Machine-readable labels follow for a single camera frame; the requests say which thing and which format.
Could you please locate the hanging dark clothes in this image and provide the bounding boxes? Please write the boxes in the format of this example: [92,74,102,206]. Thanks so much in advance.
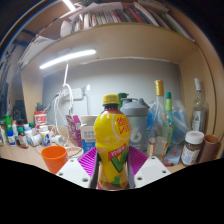
[0,46,16,118]

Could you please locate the clear bottle green cap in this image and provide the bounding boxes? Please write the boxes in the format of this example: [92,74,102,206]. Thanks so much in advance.
[162,91,175,158]

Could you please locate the wooden shelf unit with books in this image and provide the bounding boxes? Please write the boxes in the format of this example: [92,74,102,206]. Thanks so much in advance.
[18,0,218,134]

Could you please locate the ceiling light bar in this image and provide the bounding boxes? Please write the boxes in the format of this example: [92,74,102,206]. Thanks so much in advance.
[62,0,77,13]

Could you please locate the brown jar white lid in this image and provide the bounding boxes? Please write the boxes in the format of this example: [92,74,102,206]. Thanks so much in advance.
[180,130,205,167]

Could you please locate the clear glass bottle white cap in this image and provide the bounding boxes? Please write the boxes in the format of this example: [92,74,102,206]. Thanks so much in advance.
[191,77,208,134]

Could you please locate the white cables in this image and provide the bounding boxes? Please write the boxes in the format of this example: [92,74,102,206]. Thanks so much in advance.
[46,63,76,134]

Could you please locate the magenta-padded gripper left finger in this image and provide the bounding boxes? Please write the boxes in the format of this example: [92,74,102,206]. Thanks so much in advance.
[55,145,101,190]

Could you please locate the white jar blue label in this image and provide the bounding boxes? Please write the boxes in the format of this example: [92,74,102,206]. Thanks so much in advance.
[39,125,52,148]

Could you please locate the white adapter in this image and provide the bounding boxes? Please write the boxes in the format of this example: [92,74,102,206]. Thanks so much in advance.
[49,134,68,147]

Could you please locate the under-shelf light bar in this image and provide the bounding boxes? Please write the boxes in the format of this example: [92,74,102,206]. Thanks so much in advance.
[39,49,98,70]

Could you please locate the yellow drink bottle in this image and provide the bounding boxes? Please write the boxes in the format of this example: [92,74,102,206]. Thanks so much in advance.
[93,94,131,191]

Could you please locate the brown mug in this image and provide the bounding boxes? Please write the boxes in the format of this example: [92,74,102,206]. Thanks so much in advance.
[199,134,222,164]

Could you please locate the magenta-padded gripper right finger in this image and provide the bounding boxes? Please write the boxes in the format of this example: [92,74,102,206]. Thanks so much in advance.
[126,144,172,190]

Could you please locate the orange plastic cup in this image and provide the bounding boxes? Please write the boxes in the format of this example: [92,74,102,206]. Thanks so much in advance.
[40,145,69,175]

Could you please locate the clear blue plastic bag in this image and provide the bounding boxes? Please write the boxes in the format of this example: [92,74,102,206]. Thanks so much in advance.
[148,99,193,148]

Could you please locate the magenta pouch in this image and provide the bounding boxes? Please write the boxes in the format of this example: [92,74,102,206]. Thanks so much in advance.
[65,114,83,148]

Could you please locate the red and white canister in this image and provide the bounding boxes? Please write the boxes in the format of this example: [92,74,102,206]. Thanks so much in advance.
[33,110,48,129]

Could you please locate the clear bottle yellow cap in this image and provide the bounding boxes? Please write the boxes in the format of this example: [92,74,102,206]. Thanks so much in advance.
[146,79,167,158]

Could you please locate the white and blue carton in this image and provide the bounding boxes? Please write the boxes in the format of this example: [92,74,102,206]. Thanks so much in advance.
[79,115,99,154]

